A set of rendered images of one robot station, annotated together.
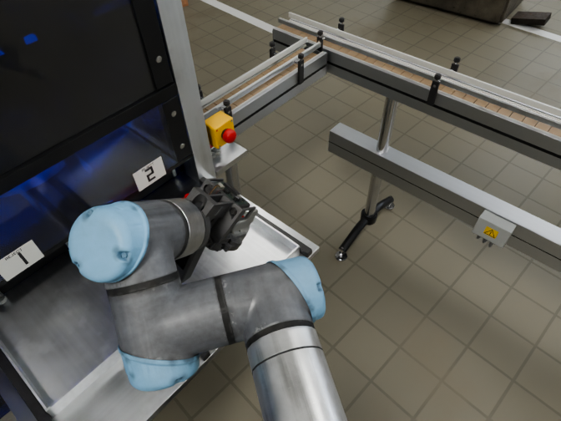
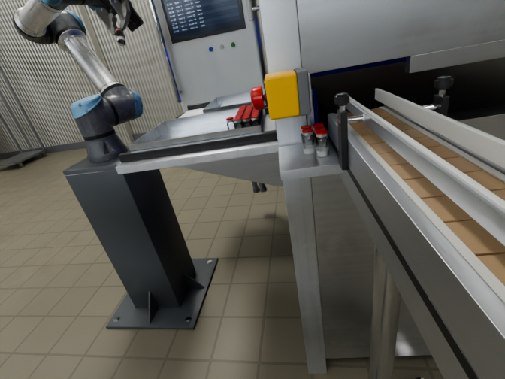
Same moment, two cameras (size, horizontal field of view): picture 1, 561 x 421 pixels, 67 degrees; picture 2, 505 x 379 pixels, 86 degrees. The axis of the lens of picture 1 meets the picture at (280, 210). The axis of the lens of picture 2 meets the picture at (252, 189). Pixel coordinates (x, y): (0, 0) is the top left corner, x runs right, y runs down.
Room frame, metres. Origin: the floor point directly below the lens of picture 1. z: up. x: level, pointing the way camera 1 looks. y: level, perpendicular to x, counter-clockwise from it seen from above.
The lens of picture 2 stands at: (1.35, -0.19, 1.08)
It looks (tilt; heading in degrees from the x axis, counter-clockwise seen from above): 27 degrees down; 146
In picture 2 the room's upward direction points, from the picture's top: 11 degrees counter-clockwise
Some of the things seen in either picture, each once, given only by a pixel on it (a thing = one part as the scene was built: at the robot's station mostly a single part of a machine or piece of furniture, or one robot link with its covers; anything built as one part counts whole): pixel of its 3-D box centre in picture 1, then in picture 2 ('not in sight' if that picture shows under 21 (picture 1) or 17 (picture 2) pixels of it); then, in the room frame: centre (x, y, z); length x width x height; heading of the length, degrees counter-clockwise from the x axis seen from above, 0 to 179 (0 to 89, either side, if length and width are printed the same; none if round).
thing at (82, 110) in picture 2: not in sight; (93, 114); (0.11, -0.02, 0.96); 0.13 x 0.12 x 0.14; 104
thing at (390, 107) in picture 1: (378, 164); not in sight; (1.37, -0.44, 0.46); 0.09 x 0.09 x 0.77; 47
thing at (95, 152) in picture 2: not in sight; (104, 144); (0.11, -0.02, 0.84); 0.15 x 0.15 x 0.10
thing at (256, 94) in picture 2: (228, 134); (261, 98); (0.95, 0.14, 0.99); 0.04 x 0.04 x 0.04; 47
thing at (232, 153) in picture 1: (217, 153); (315, 157); (1.02, 0.19, 0.87); 0.14 x 0.13 x 0.02; 47
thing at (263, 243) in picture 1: (213, 246); (205, 128); (0.63, 0.17, 0.90); 0.34 x 0.26 x 0.04; 47
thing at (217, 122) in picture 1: (217, 129); (285, 93); (0.98, 0.17, 0.99); 0.08 x 0.07 x 0.07; 47
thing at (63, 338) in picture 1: (65, 313); (252, 100); (0.46, 0.49, 0.90); 0.34 x 0.26 x 0.04; 47
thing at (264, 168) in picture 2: not in sight; (220, 170); (0.72, 0.14, 0.79); 0.34 x 0.03 x 0.13; 47
